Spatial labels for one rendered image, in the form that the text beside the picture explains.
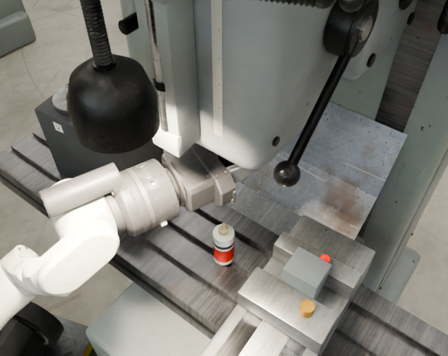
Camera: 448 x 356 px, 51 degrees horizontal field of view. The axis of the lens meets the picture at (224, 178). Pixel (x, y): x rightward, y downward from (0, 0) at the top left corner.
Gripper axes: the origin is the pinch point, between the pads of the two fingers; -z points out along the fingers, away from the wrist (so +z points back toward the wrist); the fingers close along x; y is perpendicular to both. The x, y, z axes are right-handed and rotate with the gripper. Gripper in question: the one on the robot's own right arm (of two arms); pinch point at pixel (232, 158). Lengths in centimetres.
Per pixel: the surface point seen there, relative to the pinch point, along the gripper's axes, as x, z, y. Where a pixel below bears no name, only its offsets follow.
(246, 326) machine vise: -14.7, 6.0, 22.4
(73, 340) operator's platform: 29, 34, 82
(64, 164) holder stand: 37.9, 19.0, 24.9
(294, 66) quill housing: -10.7, 0.0, -22.3
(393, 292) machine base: -3, -69, 102
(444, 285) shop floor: -6, -101, 122
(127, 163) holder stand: 22.2, 9.5, 15.8
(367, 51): -6.8, -15.0, -17.0
